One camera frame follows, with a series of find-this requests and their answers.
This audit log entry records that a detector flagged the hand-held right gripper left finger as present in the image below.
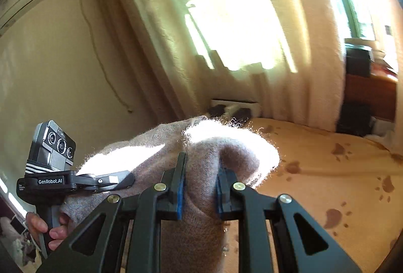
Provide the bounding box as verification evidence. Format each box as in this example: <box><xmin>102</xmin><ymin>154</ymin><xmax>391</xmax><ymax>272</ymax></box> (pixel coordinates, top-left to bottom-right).
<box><xmin>35</xmin><ymin>152</ymin><xmax>188</xmax><ymax>273</ymax></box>

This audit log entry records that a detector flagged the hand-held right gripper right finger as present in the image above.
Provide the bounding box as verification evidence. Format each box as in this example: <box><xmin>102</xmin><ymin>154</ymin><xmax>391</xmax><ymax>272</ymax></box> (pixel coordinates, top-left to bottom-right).
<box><xmin>216</xmin><ymin>166</ymin><xmax>362</xmax><ymax>273</ymax></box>

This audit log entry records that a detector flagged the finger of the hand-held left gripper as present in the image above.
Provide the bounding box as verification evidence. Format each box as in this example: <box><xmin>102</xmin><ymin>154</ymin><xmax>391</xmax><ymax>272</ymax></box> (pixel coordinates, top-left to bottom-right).
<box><xmin>74</xmin><ymin>170</ymin><xmax>136</xmax><ymax>193</ymax></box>

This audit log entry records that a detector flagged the grey knitted sweater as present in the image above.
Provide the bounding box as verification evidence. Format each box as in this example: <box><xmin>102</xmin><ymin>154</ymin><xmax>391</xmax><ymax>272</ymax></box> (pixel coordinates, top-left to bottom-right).
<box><xmin>58</xmin><ymin>116</ymin><xmax>281</xmax><ymax>273</ymax></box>

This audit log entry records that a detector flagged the person's left hand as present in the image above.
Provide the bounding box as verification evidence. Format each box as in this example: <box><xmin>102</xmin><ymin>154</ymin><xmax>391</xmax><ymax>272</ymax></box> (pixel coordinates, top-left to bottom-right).
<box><xmin>26</xmin><ymin>212</ymin><xmax>71</xmax><ymax>251</ymax></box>

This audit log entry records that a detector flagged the yellow paw print blanket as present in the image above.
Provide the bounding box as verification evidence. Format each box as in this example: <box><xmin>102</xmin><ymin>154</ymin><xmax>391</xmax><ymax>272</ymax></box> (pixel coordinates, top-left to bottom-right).
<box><xmin>220</xmin><ymin>117</ymin><xmax>403</xmax><ymax>273</ymax></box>

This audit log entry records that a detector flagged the white power strip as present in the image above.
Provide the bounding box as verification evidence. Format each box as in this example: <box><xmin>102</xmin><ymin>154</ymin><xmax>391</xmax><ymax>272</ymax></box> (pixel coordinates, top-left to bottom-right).
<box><xmin>210</xmin><ymin>98</ymin><xmax>260</xmax><ymax>118</ymax></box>

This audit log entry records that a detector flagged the cream sheer curtain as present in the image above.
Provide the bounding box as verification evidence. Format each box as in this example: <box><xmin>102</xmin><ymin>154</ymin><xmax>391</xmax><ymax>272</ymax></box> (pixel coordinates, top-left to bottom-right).
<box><xmin>94</xmin><ymin>0</ymin><xmax>347</xmax><ymax>132</ymax></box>

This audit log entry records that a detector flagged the large black box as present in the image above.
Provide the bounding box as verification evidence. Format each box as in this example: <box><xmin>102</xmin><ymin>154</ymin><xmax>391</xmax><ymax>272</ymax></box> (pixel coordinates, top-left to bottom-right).
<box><xmin>337</xmin><ymin>101</ymin><xmax>372</xmax><ymax>137</ymax></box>

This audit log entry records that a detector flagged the white crumpled cloth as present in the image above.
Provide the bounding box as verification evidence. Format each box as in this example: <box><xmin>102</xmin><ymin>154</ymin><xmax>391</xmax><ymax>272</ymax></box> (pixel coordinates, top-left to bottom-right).
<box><xmin>365</xmin><ymin>122</ymin><xmax>397</xmax><ymax>148</ymax></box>

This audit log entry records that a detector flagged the brown wooden cabinet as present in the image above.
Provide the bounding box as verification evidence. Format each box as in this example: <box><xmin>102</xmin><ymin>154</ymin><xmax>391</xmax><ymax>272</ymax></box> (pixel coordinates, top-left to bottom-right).
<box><xmin>345</xmin><ymin>62</ymin><xmax>399</xmax><ymax>121</ymax></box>

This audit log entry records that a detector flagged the small black box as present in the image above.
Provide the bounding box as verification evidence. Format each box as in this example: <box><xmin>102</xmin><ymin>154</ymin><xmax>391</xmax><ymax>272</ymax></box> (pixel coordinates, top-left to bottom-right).
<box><xmin>346</xmin><ymin>45</ymin><xmax>372</xmax><ymax>79</ymax></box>

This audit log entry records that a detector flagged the thin wall cable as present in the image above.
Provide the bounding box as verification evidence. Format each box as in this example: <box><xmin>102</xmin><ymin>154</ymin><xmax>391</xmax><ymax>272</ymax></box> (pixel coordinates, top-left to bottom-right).
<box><xmin>73</xmin><ymin>0</ymin><xmax>133</xmax><ymax>113</ymax></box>

